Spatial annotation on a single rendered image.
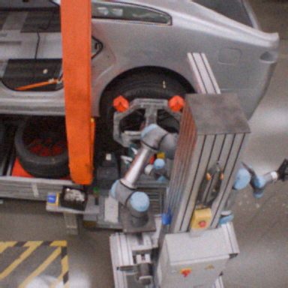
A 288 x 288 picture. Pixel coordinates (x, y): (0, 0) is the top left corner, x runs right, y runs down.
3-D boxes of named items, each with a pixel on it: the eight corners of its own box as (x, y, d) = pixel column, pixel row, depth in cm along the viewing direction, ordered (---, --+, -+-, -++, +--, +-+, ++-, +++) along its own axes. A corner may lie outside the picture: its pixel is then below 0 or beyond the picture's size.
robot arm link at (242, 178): (223, 206, 283) (242, 154, 243) (232, 223, 274) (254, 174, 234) (207, 212, 280) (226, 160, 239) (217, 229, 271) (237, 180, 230)
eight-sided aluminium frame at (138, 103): (179, 148, 362) (188, 100, 321) (179, 154, 357) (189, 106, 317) (112, 146, 359) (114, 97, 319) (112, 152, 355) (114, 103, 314)
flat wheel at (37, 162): (77, 121, 419) (76, 103, 401) (92, 174, 377) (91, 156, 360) (14, 133, 403) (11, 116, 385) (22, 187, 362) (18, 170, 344)
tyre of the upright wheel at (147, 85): (204, 104, 359) (151, 58, 322) (207, 124, 343) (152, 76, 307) (145, 140, 392) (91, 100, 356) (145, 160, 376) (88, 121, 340)
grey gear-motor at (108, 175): (118, 164, 411) (120, 139, 384) (118, 201, 383) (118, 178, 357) (100, 163, 410) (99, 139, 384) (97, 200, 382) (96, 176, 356)
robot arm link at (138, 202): (139, 220, 274) (141, 209, 264) (124, 209, 279) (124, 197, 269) (151, 209, 280) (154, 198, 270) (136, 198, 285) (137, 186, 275)
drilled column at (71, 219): (79, 225, 371) (75, 199, 340) (78, 235, 365) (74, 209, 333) (68, 224, 371) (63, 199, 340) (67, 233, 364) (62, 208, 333)
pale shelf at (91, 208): (99, 197, 343) (99, 195, 341) (98, 214, 332) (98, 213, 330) (48, 193, 341) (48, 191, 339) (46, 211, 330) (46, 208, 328)
